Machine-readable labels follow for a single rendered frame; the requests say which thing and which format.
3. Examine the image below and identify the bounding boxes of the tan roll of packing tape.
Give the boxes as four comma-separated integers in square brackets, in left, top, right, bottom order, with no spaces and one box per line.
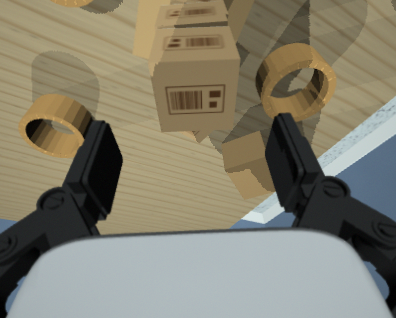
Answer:
[255,43,336,122]

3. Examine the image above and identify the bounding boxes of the tan wooden ring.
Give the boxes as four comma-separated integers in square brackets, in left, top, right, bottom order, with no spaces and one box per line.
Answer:
[50,0,93,7]
[18,94,93,158]

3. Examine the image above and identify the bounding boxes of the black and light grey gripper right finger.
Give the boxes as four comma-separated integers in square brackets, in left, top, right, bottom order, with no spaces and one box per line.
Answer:
[265,113,396,318]

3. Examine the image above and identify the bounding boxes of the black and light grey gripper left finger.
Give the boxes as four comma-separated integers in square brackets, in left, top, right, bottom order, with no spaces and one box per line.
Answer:
[0,120,123,318]

